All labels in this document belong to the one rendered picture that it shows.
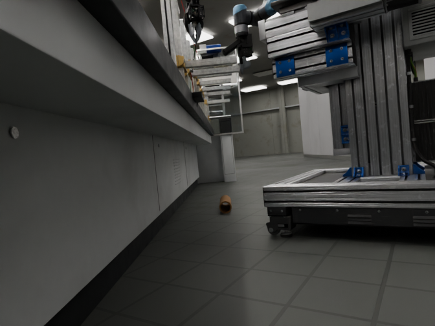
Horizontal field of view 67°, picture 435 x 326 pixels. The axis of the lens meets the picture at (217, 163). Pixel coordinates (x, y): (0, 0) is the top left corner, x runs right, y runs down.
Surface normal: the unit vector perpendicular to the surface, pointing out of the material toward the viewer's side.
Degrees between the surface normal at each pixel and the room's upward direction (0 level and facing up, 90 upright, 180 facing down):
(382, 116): 90
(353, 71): 90
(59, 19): 90
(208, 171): 90
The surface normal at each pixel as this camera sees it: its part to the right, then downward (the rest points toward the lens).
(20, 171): 1.00, -0.09
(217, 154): -0.03, 0.04
